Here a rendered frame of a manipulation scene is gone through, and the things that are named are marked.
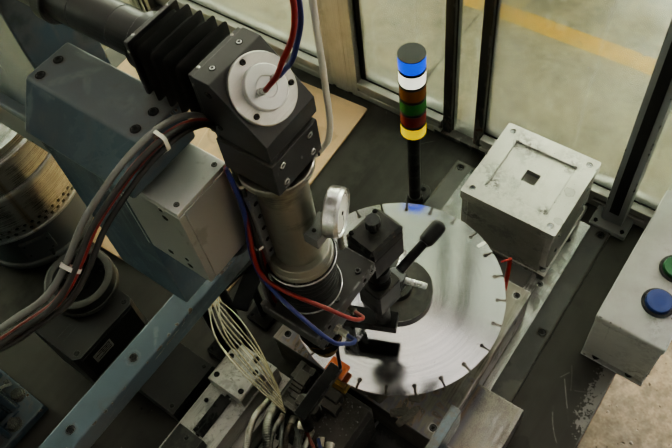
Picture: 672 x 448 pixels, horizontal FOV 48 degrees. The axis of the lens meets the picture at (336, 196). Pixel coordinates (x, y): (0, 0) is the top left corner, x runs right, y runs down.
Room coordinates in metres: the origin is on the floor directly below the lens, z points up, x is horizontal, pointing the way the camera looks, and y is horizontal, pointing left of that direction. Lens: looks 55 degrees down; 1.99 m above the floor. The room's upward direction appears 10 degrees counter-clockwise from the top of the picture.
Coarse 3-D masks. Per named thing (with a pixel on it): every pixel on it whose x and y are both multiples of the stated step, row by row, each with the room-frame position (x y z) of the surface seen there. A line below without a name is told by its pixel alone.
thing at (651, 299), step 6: (648, 294) 0.47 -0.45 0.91; (654, 294) 0.47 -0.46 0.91; (660, 294) 0.47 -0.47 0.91; (666, 294) 0.46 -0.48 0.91; (648, 300) 0.46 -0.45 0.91; (654, 300) 0.46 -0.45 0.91; (660, 300) 0.46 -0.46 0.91; (666, 300) 0.45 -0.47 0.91; (648, 306) 0.45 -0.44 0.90; (654, 306) 0.45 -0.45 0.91; (660, 306) 0.45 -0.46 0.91; (666, 306) 0.44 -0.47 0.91; (654, 312) 0.44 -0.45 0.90; (660, 312) 0.44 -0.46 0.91; (666, 312) 0.44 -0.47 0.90
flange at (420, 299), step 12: (396, 264) 0.57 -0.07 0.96; (408, 276) 0.54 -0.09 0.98; (420, 276) 0.54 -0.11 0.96; (408, 288) 0.52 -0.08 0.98; (420, 288) 0.52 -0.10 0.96; (432, 288) 0.52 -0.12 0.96; (408, 300) 0.50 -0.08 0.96; (420, 300) 0.50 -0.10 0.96; (408, 312) 0.48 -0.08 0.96; (420, 312) 0.48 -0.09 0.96
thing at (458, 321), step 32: (352, 224) 0.66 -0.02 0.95; (416, 224) 0.64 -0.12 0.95; (448, 224) 0.63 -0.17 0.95; (448, 256) 0.57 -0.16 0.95; (480, 256) 0.56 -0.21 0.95; (448, 288) 0.52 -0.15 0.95; (480, 288) 0.51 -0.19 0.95; (416, 320) 0.47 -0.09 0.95; (448, 320) 0.47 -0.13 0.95; (480, 320) 0.46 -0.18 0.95; (352, 352) 0.44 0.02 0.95; (384, 352) 0.43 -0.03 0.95; (416, 352) 0.42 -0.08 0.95; (448, 352) 0.42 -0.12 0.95; (480, 352) 0.41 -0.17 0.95; (352, 384) 0.39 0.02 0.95; (384, 384) 0.39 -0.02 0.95; (416, 384) 0.38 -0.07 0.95; (448, 384) 0.37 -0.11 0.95
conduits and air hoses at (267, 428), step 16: (224, 304) 0.57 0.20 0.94; (240, 320) 0.53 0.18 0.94; (224, 352) 0.48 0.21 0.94; (256, 352) 0.48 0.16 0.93; (256, 384) 0.43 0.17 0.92; (272, 384) 0.43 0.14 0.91; (272, 400) 0.40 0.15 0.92; (256, 416) 0.38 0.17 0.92; (272, 416) 0.38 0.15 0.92; (272, 432) 0.36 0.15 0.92; (288, 432) 0.36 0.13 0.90; (304, 432) 0.35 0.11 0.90
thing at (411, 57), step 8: (400, 48) 0.83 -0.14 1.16; (408, 48) 0.83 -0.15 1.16; (416, 48) 0.83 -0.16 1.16; (424, 48) 0.82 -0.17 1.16; (400, 56) 0.82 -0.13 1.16; (408, 56) 0.81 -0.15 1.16; (416, 56) 0.81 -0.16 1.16; (424, 56) 0.81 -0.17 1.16; (400, 64) 0.81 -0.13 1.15; (408, 64) 0.80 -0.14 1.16; (416, 64) 0.80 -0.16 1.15; (424, 64) 0.81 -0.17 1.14; (400, 72) 0.81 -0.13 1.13; (408, 72) 0.80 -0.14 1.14; (416, 72) 0.80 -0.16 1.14
